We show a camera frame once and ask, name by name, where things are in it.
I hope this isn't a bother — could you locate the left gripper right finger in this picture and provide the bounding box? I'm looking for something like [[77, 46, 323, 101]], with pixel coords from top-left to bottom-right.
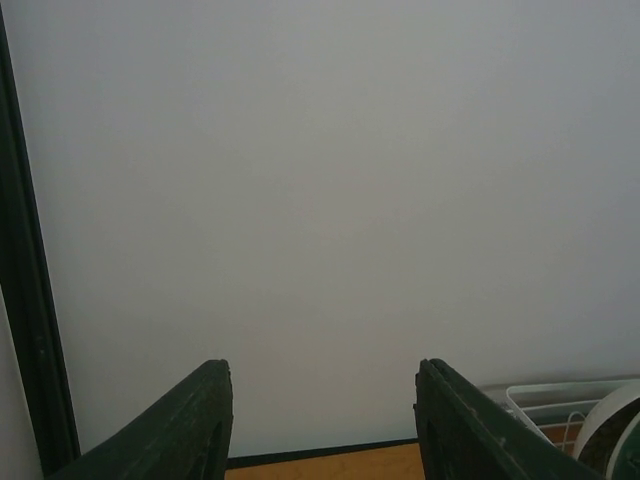
[[414, 359, 601, 479]]

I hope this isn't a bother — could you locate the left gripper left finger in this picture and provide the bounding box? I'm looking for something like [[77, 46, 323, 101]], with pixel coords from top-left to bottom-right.
[[51, 360, 233, 479]]

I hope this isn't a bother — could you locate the large grey rimmed plate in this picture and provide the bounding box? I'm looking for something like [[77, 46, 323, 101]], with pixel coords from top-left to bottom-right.
[[572, 380, 639, 476]]

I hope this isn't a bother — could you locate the white wire dish rack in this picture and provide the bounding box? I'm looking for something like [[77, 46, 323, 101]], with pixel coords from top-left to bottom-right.
[[481, 377, 639, 453]]

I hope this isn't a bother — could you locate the black left frame post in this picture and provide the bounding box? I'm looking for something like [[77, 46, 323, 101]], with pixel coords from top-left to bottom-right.
[[1, 35, 80, 478]]

